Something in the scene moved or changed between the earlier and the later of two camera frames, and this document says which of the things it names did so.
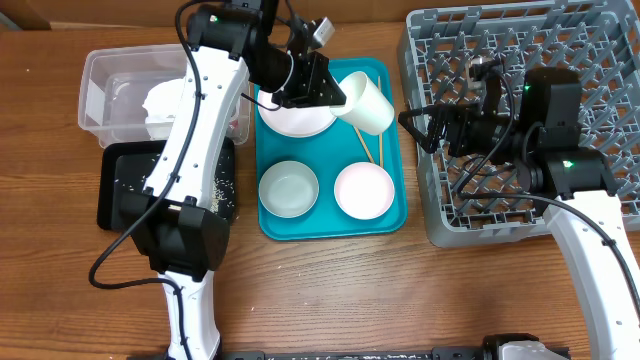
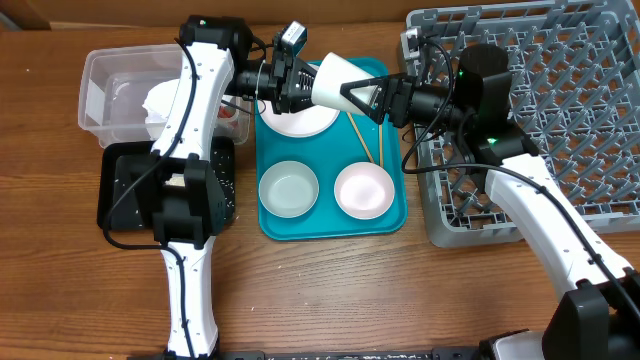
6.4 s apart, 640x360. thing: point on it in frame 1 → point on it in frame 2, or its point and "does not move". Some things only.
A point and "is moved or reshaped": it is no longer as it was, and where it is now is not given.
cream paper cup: (366, 108) is moved or reshaped
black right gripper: (458, 116) → (391, 97)
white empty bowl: (364, 190) does not move
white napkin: (162, 103) does not move
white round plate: (296, 122) does not move
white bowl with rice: (289, 189) does not move
